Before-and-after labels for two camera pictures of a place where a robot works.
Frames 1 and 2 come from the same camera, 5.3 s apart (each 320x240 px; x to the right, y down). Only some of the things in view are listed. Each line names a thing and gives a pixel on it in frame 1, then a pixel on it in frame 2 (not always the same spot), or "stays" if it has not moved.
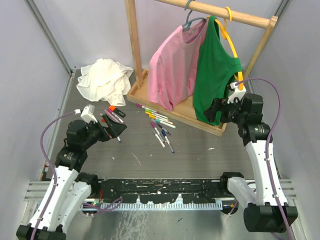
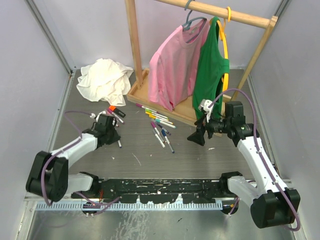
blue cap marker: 163,132 stays
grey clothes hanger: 186,26 stays
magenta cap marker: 141,106 stays
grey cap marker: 159,139 stays
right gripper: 218,104 → 197,137
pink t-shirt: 173,65 stays
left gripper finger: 118,128 → 113,136
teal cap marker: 165,123 stays
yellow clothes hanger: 225,35 → 224,33
